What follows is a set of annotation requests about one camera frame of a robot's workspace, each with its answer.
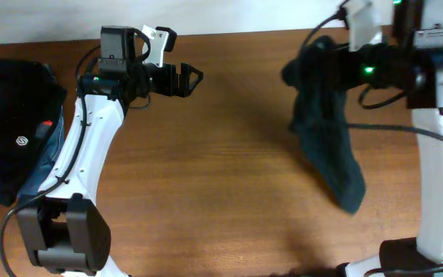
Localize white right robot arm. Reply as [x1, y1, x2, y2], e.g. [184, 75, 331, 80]
[339, 0, 443, 276]

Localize dark green t-shirt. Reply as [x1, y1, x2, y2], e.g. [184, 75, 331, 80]
[281, 35, 366, 215]

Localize folded blue jeans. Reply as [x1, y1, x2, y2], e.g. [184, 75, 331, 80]
[15, 63, 65, 199]

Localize black folded garment with logo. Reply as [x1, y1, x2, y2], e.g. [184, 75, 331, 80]
[0, 58, 62, 206]

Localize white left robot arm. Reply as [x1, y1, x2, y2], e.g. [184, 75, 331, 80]
[12, 26, 204, 276]

